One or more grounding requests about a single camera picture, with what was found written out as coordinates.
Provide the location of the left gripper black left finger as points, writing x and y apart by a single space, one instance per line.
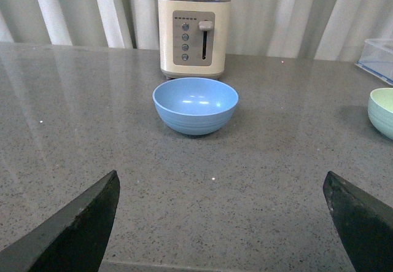
73 239

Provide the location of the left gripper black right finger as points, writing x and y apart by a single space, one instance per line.
363 223

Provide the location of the blue plastic bowl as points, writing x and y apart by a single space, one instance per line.
195 106

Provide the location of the light green plastic bowl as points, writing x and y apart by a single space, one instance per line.
380 110

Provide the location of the clear plastic food container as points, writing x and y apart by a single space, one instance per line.
377 59

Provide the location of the white pleated curtain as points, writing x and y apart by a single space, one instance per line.
314 29

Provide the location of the cream two-slot toaster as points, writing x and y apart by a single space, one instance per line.
193 37

